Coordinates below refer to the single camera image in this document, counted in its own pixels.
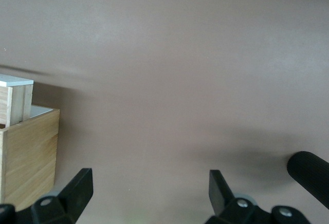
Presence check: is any black ribbed vase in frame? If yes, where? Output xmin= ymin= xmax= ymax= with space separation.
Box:
xmin=286 ymin=151 xmax=329 ymax=209

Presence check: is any white-fronted wooden drawer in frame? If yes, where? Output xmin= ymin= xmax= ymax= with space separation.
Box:
xmin=0 ymin=74 xmax=34 ymax=129

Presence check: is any brown table mat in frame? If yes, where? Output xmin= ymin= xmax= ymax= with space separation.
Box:
xmin=0 ymin=0 xmax=329 ymax=224

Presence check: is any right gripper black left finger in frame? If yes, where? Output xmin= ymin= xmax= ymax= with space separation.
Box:
xmin=30 ymin=167 xmax=94 ymax=224

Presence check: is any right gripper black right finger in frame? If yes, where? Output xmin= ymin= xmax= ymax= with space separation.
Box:
xmin=205 ymin=170 xmax=309 ymax=224

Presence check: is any wooden drawer cabinet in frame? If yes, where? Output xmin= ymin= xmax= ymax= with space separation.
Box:
xmin=0 ymin=107 xmax=61 ymax=206

